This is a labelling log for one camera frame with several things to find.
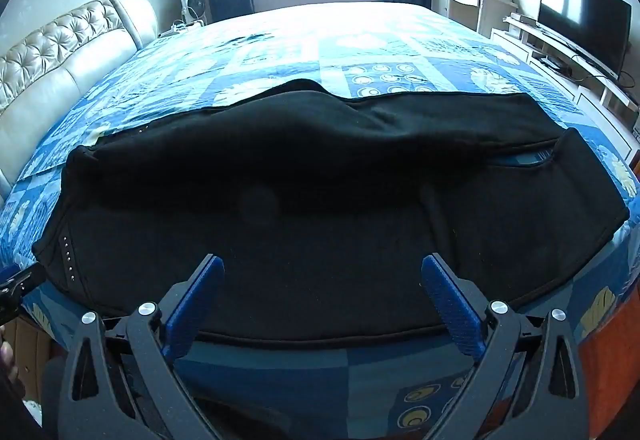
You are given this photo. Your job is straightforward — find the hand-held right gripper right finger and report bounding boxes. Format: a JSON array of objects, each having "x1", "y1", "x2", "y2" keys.
[{"x1": 420, "y1": 254, "x2": 591, "y2": 440}]

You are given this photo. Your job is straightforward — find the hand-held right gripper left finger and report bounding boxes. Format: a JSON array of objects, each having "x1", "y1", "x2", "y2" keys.
[{"x1": 57, "y1": 254, "x2": 226, "y2": 440}]

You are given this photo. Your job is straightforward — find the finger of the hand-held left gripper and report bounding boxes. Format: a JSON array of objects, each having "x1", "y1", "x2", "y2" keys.
[{"x1": 0, "y1": 261, "x2": 48, "y2": 325}]

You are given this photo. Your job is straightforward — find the black pants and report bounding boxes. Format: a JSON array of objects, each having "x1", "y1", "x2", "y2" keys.
[{"x1": 31, "y1": 78, "x2": 630, "y2": 346}]

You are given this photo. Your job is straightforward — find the person's left hand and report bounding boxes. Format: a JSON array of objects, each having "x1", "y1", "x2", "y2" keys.
[{"x1": 0, "y1": 327, "x2": 23, "y2": 396}]

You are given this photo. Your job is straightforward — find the brown cardboard box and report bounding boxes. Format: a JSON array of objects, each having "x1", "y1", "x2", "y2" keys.
[{"x1": 0, "y1": 315, "x2": 56, "y2": 401}]

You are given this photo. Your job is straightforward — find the cream tufted leather headboard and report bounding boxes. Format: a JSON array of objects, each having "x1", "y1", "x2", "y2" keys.
[{"x1": 0, "y1": 0, "x2": 160, "y2": 201}]

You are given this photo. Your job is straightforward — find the white television stand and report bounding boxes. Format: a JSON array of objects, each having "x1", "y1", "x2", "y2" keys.
[{"x1": 492, "y1": 12, "x2": 640, "y2": 161}]

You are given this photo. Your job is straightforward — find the blue patterned bedsheet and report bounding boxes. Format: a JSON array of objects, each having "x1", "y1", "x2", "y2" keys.
[{"x1": 0, "y1": 2, "x2": 640, "y2": 440}]

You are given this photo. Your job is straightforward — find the white fan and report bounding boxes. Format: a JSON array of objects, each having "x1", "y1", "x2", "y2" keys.
[{"x1": 181, "y1": 0, "x2": 205, "y2": 25}]

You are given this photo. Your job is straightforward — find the white dressing table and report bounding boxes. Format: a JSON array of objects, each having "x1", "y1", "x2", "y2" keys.
[{"x1": 429, "y1": 0, "x2": 518, "y2": 38}]

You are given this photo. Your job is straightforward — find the black television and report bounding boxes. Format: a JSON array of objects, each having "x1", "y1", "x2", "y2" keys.
[{"x1": 537, "y1": 0, "x2": 633, "y2": 80}]

